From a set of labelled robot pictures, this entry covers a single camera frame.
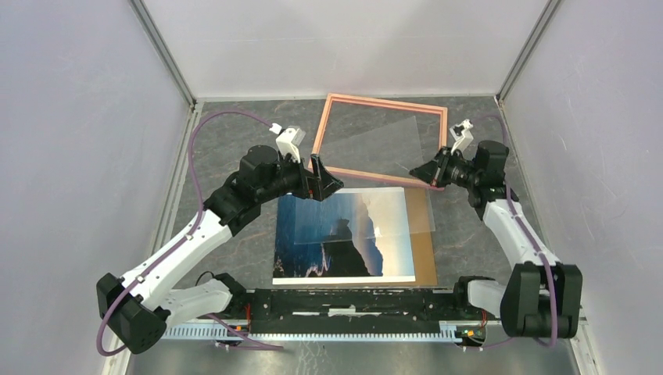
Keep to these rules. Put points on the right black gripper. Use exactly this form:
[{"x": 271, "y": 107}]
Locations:
[{"x": 428, "y": 171}]

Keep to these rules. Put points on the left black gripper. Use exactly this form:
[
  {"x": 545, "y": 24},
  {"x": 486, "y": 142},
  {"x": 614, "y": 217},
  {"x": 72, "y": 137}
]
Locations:
[{"x": 319, "y": 185}]

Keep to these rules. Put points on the pink wooden picture frame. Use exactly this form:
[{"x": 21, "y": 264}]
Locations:
[{"x": 375, "y": 141}]

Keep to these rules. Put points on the brown cardboard backing board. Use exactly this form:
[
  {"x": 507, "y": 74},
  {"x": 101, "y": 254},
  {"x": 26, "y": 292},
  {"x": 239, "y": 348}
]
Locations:
[{"x": 425, "y": 248}]

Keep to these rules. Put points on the sea landscape photo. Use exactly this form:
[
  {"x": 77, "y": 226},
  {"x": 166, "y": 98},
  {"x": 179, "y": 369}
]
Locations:
[{"x": 304, "y": 257}]

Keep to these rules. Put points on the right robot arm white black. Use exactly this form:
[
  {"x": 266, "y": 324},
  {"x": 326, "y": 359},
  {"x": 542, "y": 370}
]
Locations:
[{"x": 542, "y": 298}]

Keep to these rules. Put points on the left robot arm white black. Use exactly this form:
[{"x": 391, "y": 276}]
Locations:
[{"x": 138, "y": 307}]

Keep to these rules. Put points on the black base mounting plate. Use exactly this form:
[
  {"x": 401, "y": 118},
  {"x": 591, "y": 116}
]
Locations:
[{"x": 351, "y": 311}]

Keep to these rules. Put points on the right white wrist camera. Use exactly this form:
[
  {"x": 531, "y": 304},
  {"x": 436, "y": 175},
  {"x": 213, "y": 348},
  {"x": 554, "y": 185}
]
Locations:
[{"x": 462, "y": 136}]

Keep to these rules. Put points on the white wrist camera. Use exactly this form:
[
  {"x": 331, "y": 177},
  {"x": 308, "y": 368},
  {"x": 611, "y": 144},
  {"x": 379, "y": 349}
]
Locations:
[
  {"x": 288, "y": 140},
  {"x": 462, "y": 136}
]

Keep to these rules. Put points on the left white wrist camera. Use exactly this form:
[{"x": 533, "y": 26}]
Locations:
[{"x": 288, "y": 140}]

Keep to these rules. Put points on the aluminium rail frame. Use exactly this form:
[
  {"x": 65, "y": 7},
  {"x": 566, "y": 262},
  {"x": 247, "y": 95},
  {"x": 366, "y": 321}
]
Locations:
[{"x": 541, "y": 301}]

